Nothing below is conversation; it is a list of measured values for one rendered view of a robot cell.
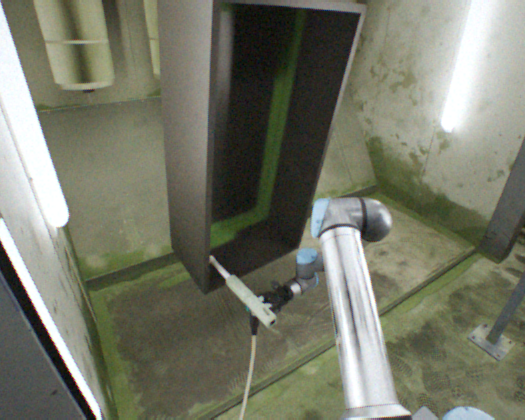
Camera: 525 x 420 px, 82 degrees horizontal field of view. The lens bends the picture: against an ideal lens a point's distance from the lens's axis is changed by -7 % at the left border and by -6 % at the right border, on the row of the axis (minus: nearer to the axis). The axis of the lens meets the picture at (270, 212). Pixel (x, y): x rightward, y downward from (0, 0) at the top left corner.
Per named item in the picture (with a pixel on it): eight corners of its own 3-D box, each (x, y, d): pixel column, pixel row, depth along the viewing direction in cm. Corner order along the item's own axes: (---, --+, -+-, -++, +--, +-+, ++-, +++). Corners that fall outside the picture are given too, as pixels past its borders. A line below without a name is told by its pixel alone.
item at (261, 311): (275, 348, 137) (277, 313, 125) (266, 354, 134) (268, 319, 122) (216, 284, 169) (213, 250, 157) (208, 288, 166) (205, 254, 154)
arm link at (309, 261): (319, 245, 150) (317, 266, 156) (295, 246, 149) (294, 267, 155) (324, 257, 141) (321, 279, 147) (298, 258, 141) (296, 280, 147)
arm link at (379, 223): (402, 190, 93) (343, 251, 155) (361, 190, 92) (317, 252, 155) (409, 227, 88) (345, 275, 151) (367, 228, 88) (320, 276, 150)
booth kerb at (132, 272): (90, 295, 201) (85, 280, 195) (90, 293, 203) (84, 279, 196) (375, 194, 330) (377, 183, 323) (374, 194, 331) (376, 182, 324)
